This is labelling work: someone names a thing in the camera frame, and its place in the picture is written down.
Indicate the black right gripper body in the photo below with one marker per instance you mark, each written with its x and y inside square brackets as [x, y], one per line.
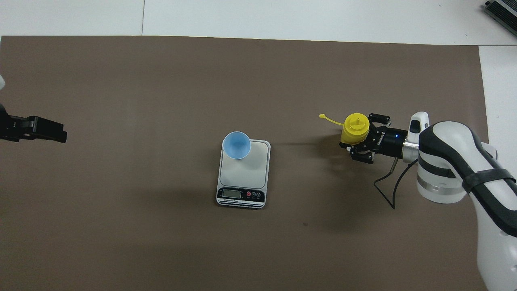
[385, 141]

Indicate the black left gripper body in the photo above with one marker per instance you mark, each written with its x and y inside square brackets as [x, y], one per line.
[14, 127]

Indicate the yellow squeeze seasoning bottle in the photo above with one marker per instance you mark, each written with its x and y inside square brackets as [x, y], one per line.
[355, 129]

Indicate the light blue plastic cup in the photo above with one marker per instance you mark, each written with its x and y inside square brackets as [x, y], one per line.
[236, 145]

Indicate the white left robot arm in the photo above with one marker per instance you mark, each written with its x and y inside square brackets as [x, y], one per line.
[1, 83]

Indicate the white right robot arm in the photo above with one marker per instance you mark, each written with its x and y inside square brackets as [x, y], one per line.
[448, 161]

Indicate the silver digital kitchen scale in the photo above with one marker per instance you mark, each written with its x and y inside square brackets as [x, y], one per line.
[246, 173]

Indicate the brown table mat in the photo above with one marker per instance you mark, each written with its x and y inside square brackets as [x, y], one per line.
[161, 242]

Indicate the grey ribbed metal device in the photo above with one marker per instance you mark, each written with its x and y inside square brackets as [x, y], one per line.
[505, 12]

